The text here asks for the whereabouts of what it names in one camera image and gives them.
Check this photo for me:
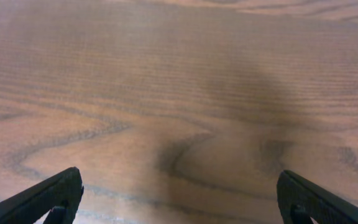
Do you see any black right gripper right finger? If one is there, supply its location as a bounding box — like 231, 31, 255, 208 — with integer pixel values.
277, 170, 358, 224

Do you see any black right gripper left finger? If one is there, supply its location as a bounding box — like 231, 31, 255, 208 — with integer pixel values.
0, 167, 84, 224

